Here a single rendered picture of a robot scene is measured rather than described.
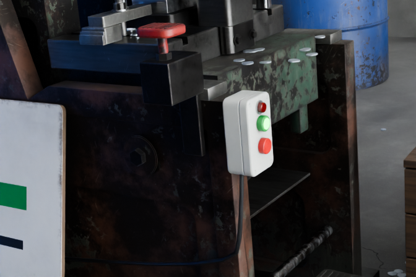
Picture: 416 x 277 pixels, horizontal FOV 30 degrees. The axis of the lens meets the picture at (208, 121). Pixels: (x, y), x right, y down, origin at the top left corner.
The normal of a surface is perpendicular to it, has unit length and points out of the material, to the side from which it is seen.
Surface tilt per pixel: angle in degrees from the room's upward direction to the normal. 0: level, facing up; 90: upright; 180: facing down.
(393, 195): 0
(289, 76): 90
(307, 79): 90
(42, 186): 78
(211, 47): 90
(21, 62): 74
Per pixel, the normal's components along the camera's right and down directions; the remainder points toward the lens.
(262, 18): 0.83, 0.09
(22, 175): -0.54, 0.07
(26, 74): 0.77, -0.18
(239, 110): -0.56, 0.28
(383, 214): -0.08, -0.96
